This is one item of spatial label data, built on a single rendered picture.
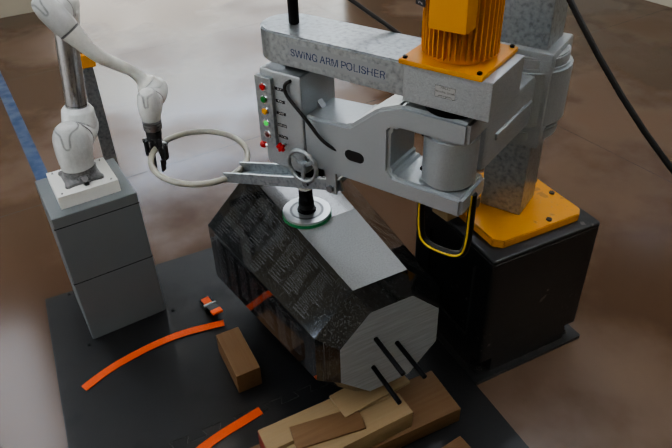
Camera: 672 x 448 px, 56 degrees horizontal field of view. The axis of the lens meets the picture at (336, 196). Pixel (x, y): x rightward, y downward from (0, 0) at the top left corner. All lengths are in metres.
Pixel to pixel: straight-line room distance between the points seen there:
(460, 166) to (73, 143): 1.81
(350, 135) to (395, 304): 0.67
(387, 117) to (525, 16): 0.71
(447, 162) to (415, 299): 0.63
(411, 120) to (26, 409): 2.31
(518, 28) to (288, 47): 0.89
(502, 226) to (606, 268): 1.28
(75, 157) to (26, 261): 1.32
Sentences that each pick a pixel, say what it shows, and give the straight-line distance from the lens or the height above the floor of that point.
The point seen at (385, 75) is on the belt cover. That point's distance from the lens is 2.09.
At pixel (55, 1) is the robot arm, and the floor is 1.68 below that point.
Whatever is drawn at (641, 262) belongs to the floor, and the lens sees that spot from 4.14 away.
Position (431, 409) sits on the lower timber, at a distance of 2.98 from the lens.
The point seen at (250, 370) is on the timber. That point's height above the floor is 0.13.
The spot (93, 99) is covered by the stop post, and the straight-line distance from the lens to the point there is 4.26.
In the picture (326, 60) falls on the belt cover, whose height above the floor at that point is 1.64.
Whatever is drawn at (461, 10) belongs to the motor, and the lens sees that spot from 1.82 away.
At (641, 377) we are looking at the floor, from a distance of 3.48.
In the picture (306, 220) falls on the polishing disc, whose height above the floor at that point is 0.85.
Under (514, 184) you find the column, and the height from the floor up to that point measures 0.93.
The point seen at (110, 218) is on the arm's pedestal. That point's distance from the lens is 3.22.
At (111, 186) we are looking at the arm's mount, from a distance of 3.20.
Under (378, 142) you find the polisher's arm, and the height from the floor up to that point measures 1.37.
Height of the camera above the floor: 2.48
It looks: 35 degrees down
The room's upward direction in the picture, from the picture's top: 2 degrees counter-clockwise
